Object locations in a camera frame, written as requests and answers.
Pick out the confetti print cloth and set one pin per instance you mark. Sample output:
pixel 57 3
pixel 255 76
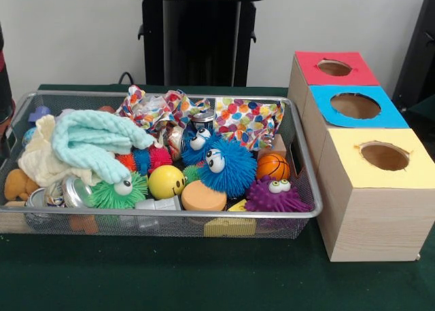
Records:
pixel 248 121

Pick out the light blue waffle cloth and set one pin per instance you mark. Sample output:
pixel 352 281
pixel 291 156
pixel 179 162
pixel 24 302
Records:
pixel 88 134

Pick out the cream waffle cloth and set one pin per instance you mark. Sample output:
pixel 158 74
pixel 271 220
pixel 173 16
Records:
pixel 40 155

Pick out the orange plush toy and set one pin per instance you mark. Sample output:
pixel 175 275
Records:
pixel 17 185

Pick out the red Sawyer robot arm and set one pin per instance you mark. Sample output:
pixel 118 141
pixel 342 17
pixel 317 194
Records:
pixel 4 87

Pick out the shallow mesh bin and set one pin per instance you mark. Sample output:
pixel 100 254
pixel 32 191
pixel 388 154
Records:
pixel 153 227

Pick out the wooden three-hole box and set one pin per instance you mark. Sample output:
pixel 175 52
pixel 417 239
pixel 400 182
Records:
pixel 374 219

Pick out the dark blue spiky ball with eyes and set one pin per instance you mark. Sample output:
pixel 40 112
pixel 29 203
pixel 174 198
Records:
pixel 192 153

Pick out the orange foam disc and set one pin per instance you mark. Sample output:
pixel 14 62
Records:
pixel 202 199

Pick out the small orange basketball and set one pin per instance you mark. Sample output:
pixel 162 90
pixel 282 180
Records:
pixel 273 166

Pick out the yellow smiley ball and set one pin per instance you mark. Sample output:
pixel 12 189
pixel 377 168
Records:
pixel 164 182

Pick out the purple spiky ball with eyes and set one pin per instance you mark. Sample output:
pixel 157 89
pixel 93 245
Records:
pixel 272 202

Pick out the green spiky ball with eyes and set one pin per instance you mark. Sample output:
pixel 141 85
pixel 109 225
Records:
pixel 108 195

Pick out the dark green tablecloth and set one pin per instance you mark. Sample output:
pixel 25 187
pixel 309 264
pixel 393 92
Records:
pixel 204 277

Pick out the green cloth side table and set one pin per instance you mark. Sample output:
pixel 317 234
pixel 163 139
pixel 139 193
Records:
pixel 423 117

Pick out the black upright panel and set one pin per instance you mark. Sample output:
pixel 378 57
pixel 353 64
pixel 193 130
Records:
pixel 418 53

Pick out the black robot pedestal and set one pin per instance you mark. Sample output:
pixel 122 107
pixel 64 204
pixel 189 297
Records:
pixel 197 36

